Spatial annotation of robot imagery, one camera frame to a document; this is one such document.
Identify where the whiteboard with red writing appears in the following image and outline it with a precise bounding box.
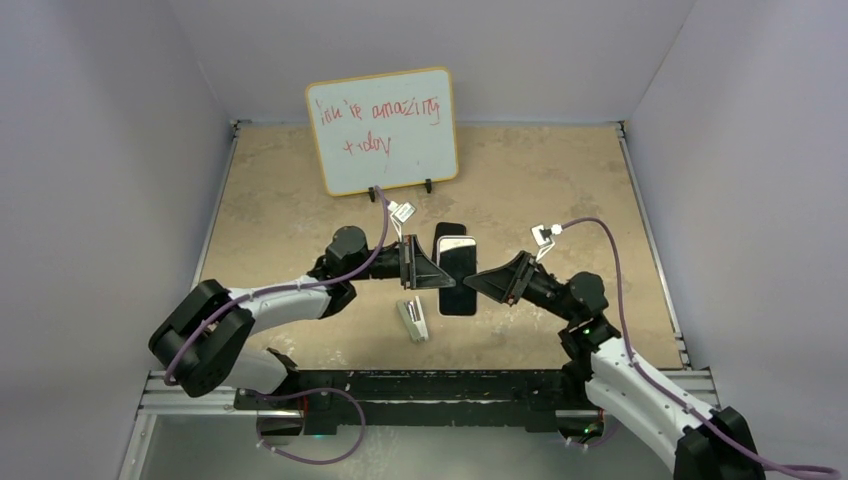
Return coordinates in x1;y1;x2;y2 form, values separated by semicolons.
305;67;459;196

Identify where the black phone case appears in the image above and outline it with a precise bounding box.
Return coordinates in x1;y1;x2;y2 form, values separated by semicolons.
434;222;467;241

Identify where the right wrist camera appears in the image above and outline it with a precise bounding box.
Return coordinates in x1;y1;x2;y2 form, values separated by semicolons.
531;224;563;262

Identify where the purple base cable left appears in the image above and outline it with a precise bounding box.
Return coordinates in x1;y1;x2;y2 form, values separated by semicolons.
254;387;367;466

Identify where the clear beige phone case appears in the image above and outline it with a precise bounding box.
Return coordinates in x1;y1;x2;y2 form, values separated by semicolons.
433;235;480;318

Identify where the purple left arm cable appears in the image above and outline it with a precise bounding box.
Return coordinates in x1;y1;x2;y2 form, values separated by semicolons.
162;185;392;387

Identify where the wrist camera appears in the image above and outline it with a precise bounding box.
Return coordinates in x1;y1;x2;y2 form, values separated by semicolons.
387;201;417;241
531;224;563;262

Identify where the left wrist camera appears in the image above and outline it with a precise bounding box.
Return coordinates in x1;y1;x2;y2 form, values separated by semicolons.
387;201;417;241

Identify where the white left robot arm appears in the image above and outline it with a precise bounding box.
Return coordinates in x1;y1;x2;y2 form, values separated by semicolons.
148;226;455;409

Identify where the dark smartphone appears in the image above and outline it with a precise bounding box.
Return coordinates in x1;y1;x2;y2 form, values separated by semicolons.
437;246;479;318

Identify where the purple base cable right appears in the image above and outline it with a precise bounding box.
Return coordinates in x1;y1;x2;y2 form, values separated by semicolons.
566;417;621;452

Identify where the silver stapler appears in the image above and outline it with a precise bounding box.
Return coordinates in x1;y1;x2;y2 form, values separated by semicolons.
396;296;429;343

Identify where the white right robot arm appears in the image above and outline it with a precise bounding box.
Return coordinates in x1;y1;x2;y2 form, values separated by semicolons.
463;251;765;479

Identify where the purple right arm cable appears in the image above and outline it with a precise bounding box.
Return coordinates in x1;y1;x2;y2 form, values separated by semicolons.
559;217;839;480

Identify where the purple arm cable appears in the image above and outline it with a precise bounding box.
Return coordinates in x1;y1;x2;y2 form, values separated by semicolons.
559;217;839;480
162;185;392;387

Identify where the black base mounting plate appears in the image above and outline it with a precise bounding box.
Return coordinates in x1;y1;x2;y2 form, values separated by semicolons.
234;369;607;442

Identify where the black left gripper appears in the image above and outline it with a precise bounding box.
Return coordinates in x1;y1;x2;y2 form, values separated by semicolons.
346;235;454;290

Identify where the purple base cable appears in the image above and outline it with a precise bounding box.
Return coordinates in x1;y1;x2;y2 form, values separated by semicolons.
566;417;621;452
254;387;367;466

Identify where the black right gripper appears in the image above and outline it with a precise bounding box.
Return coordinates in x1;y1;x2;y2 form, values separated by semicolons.
464;251;577;323

